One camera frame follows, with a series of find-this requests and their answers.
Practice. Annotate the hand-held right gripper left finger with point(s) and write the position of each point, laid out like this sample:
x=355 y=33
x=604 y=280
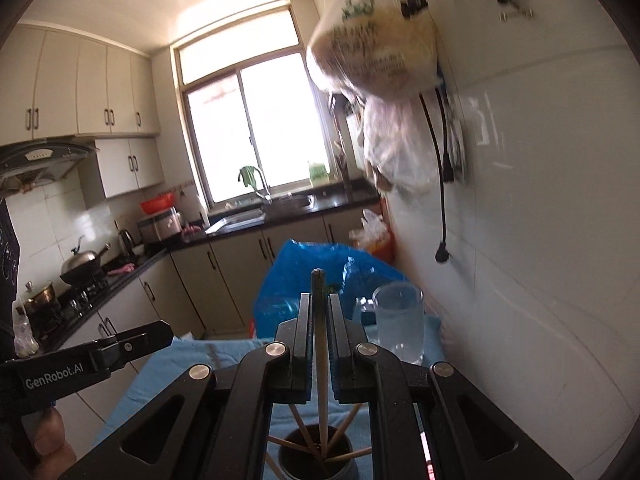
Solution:
x=300 y=360

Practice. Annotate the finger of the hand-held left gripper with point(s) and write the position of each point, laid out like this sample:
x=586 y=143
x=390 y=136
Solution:
x=140 y=340

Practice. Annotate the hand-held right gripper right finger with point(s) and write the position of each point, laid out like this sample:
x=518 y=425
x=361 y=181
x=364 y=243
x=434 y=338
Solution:
x=342 y=360

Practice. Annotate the bunch of wooden chopsticks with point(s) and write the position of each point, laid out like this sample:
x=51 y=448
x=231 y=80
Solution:
x=345 y=425

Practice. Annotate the long bamboo chopstick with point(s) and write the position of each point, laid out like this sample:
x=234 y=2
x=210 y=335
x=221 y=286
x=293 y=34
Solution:
x=318 y=280

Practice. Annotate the dark grey perforated chopstick holder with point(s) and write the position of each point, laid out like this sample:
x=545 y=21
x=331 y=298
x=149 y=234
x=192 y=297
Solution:
x=295 y=460

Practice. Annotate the person's left hand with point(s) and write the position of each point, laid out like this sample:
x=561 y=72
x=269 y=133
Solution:
x=50 y=435

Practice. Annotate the small clear plastic bag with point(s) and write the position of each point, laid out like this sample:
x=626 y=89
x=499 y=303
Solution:
x=22 y=332

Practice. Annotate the teal tablecloth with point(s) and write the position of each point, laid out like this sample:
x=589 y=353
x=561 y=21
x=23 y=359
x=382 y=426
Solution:
x=200 y=350

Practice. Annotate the clear glass cup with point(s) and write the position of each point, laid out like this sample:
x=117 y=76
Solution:
x=400 y=320

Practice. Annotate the pink cloth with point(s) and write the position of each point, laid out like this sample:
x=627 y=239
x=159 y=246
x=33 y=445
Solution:
x=122 y=270

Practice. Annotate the black gas stove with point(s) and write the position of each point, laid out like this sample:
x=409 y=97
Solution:
x=85 y=292

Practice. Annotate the brass cooking pot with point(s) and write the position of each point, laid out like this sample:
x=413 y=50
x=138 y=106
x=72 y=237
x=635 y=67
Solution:
x=40 y=300

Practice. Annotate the blue plastic bag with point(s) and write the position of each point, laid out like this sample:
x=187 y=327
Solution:
x=290 y=285

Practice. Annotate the black wok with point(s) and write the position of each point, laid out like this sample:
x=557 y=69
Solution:
x=82 y=267

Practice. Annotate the steel kettle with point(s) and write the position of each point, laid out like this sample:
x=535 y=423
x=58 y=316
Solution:
x=126 y=242

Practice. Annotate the cream lower kitchen cabinets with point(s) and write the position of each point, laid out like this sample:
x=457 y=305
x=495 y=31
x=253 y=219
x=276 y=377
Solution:
x=235 y=270

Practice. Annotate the cream kitchen cabinets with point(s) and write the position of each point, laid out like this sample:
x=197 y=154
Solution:
x=235 y=270
x=90 y=90

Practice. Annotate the silver rice cooker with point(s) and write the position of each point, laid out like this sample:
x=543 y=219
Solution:
x=160 y=227

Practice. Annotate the crumpled plastic bag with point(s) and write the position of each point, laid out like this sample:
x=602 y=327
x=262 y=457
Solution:
x=372 y=232

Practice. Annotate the red plastic basin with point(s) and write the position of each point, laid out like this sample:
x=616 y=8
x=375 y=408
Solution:
x=157 y=204

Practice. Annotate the steel kitchen sink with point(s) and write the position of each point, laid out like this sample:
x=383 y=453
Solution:
x=240 y=219

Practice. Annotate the black kitchen countertop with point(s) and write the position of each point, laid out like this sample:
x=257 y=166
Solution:
x=330 y=201

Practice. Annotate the steel faucet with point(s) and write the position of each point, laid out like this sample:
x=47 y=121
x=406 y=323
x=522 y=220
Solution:
x=262 y=182

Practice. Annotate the green box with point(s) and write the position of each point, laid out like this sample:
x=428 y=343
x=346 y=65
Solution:
x=317 y=172

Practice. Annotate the green cloth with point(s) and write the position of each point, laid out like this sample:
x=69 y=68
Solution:
x=246 y=175

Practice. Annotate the grey range hood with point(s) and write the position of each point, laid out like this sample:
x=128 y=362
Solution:
x=40 y=157

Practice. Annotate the kitchen window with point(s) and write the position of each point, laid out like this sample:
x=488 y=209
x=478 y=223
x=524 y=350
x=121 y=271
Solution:
x=280 y=120

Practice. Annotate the cream upper kitchen cabinets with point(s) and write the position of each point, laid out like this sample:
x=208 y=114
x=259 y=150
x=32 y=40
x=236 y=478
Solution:
x=90 y=90

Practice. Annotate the clear hanging bag of food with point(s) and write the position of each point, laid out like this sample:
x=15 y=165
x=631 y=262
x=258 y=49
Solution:
x=370 y=45

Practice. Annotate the white wall socket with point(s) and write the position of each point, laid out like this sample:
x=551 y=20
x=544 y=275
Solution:
x=461 y=150

